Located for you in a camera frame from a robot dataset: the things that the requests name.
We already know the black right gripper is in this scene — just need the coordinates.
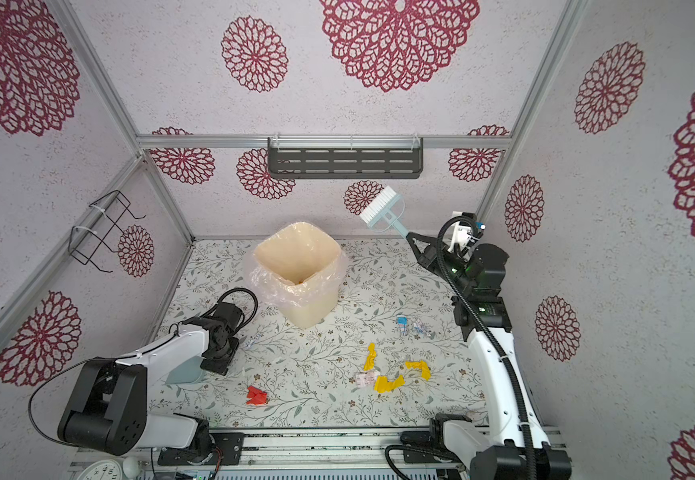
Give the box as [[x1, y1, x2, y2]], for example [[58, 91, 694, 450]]
[[408, 235, 473, 304]]

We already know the grey-green plastic dustpan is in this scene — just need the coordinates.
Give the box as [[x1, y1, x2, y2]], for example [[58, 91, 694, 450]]
[[163, 356, 205, 385]]

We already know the white bristle hand brush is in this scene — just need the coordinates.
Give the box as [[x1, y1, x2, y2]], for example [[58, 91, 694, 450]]
[[359, 186, 409, 239]]

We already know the yellow paper scrap tall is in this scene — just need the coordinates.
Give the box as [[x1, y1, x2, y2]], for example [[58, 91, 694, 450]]
[[363, 343, 377, 372]]

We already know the pink study paper scrap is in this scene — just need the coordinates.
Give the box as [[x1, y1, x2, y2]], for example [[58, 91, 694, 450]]
[[355, 370, 379, 388]]

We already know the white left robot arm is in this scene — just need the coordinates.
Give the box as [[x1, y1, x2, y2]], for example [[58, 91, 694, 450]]
[[57, 301, 245, 463]]

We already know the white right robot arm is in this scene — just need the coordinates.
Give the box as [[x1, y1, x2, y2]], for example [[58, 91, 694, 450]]
[[407, 232, 573, 479]]

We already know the red paper scrap lower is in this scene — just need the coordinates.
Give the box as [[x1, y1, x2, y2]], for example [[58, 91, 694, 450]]
[[246, 386, 268, 405]]

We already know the blue paper scrap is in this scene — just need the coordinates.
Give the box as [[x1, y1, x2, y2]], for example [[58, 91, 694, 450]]
[[397, 316, 429, 337]]

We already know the cream trash bin with liner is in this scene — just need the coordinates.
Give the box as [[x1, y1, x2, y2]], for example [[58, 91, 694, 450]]
[[243, 222, 349, 330]]

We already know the yellow paper scrap right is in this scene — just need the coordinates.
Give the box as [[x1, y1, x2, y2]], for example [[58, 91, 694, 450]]
[[405, 360, 431, 381]]

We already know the yellow paper scrap lower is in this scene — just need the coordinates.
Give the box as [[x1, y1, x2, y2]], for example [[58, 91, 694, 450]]
[[373, 375, 405, 393]]

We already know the white dial gauge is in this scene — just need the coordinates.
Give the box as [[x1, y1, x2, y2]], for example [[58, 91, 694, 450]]
[[75, 459, 124, 480]]

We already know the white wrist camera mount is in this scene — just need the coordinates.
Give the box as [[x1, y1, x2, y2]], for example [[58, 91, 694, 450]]
[[449, 211, 487, 255]]

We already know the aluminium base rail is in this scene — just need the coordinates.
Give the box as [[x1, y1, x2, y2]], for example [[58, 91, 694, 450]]
[[61, 426, 463, 479]]

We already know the black wire wall basket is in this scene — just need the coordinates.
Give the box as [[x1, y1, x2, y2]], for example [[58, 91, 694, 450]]
[[66, 189, 145, 274]]

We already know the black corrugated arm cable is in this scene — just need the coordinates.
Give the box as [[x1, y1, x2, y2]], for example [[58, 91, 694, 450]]
[[382, 215, 541, 480]]

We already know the dark grey wall shelf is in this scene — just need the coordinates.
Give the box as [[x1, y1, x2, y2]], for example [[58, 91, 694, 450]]
[[266, 137, 425, 180]]

